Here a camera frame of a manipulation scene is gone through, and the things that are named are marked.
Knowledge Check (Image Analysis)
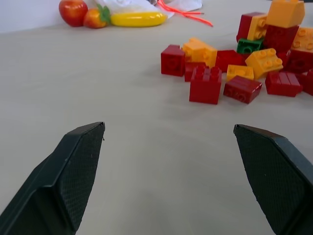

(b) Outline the red toy apple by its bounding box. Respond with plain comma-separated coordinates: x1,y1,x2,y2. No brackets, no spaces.
58,0,89,27

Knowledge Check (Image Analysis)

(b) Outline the white plastic bag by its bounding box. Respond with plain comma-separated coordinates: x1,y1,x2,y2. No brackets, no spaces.
94,0,203,19

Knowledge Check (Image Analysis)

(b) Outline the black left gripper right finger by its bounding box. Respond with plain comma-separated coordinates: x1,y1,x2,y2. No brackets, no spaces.
233,124,313,235

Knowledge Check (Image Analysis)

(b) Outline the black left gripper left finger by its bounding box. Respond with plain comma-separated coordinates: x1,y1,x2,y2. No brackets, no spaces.
0,121,106,235

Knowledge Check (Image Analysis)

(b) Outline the green plastic building brick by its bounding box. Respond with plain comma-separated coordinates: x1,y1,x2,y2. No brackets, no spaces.
236,38,265,55

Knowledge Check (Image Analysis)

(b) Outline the yellow toy banana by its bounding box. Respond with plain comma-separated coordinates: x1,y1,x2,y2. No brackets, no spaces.
110,11,168,27

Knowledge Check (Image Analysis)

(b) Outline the small red-orange toy fruit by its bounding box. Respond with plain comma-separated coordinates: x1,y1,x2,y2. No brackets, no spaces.
83,4,112,29

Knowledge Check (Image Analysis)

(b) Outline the orange-red cord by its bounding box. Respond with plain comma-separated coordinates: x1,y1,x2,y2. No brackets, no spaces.
156,0,214,27

